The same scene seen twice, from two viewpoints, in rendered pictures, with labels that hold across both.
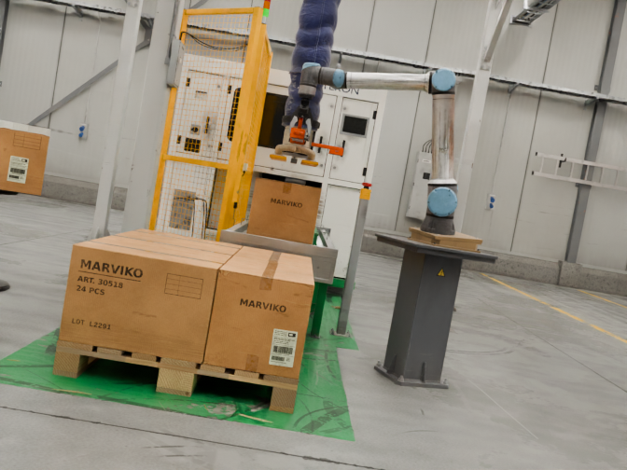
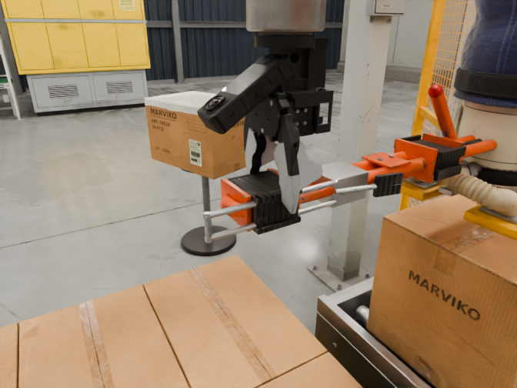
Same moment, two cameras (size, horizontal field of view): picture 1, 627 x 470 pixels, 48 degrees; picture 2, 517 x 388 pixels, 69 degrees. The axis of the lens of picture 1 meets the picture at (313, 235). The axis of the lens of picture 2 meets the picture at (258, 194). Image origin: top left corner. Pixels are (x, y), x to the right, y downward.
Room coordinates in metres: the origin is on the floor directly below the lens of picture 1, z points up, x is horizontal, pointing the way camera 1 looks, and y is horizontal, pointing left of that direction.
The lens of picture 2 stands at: (3.46, -0.24, 1.41)
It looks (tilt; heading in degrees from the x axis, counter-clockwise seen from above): 24 degrees down; 61
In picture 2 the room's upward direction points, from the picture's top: straight up
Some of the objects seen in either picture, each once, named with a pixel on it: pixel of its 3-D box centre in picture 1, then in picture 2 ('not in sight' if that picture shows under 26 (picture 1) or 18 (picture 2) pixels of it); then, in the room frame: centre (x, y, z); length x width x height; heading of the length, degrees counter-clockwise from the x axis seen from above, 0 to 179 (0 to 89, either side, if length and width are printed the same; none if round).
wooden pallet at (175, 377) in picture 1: (197, 345); not in sight; (3.43, 0.47, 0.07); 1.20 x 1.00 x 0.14; 1
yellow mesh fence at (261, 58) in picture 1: (245, 164); not in sight; (5.89, 0.65, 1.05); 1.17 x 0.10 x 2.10; 1
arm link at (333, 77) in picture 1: (331, 77); not in sight; (3.70, 0.05, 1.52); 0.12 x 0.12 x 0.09; 81
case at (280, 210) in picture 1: (284, 214); (499, 280); (4.50, 0.21, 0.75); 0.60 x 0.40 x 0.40; 2
